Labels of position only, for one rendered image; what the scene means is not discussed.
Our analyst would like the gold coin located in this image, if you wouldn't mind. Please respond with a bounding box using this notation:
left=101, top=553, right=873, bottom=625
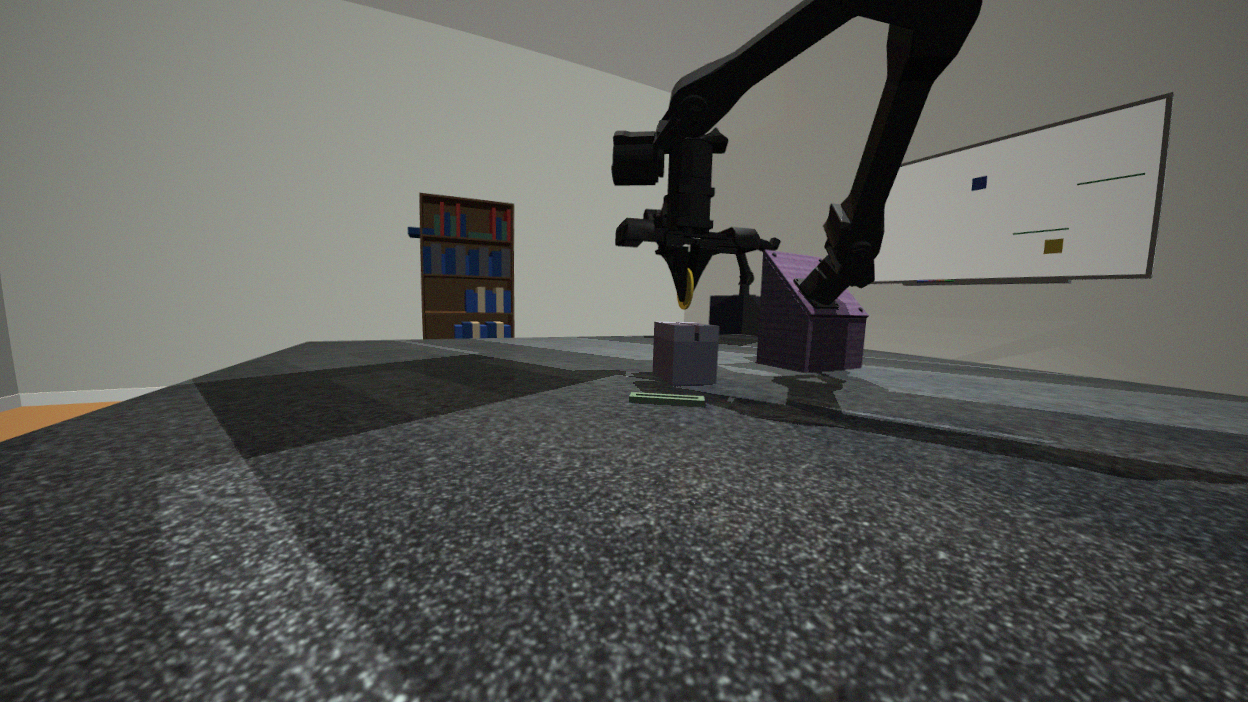
left=676, top=269, right=694, bottom=309

